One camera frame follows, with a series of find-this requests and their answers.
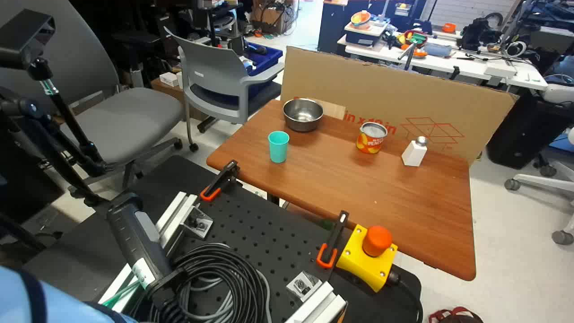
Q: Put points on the blue plastic cup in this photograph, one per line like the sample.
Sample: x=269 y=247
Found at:
x=278 y=152

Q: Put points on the metal bowl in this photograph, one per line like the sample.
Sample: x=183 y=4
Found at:
x=301 y=116

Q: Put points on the black orange clamp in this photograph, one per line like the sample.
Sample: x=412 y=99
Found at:
x=219 y=182
x=332 y=243

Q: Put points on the black perforated breadboard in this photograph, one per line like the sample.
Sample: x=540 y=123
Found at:
x=269 y=236

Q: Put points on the orange yellow printed can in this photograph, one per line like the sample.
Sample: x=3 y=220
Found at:
x=369 y=143

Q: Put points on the wooden table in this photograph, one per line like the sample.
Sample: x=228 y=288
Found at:
x=369 y=191

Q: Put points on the brown cardboard panel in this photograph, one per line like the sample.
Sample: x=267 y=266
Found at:
x=359 y=91

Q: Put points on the blue plastic bin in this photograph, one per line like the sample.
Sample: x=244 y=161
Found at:
x=262 y=56

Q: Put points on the light grey plastic chair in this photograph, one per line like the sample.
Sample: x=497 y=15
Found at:
x=208 y=73

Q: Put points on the yellow emergency stop box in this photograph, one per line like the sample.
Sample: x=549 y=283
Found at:
x=360 y=261

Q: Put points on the white plastic bottle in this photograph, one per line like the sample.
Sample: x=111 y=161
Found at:
x=412 y=155

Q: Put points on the grey padded office chair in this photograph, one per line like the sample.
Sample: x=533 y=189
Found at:
x=125 y=119

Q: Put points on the dark grey box device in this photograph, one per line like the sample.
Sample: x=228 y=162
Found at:
x=138 y=239

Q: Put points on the white desk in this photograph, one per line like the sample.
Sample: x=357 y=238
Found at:
x=472 y=64

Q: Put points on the black backpack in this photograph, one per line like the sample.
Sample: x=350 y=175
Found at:
x=477 y=33

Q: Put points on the black bag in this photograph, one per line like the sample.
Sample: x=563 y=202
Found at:
x=520 y=135

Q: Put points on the grey chair wheel base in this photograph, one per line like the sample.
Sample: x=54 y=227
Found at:
x=547 y=182

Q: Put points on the light blue sleeve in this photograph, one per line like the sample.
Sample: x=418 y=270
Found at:
x=36 y=302

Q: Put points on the aluminium rail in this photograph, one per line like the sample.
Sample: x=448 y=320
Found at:
x=316 y=302
x=172 y=216

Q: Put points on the black camera tripod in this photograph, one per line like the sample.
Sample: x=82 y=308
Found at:
x=68 y=117

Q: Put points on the black camera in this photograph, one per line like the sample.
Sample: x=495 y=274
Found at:
x=23 y=37

